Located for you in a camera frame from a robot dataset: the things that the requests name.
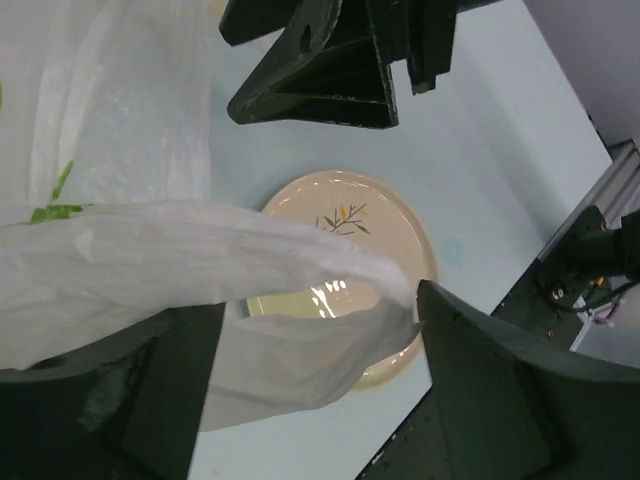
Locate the white plastic bag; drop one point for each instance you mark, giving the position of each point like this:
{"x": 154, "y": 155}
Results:
{"x": 106, "y": 216}

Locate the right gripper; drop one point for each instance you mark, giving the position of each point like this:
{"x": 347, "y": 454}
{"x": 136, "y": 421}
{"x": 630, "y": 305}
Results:
{"x": 325, "y": 66}

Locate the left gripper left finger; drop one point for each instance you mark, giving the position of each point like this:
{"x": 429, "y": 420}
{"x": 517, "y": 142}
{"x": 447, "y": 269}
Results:
{"x": 128, "y": 406}

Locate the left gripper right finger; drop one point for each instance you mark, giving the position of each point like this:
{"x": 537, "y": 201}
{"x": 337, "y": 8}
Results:
{"x": 513, "y": 406}

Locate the beige ceramic plate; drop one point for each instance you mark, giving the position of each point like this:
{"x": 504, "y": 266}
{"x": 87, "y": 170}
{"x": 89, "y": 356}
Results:
{"x": 363, "y": 210}

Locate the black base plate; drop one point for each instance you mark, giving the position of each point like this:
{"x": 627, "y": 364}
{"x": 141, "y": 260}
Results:
{"x": 589, "y": 268}

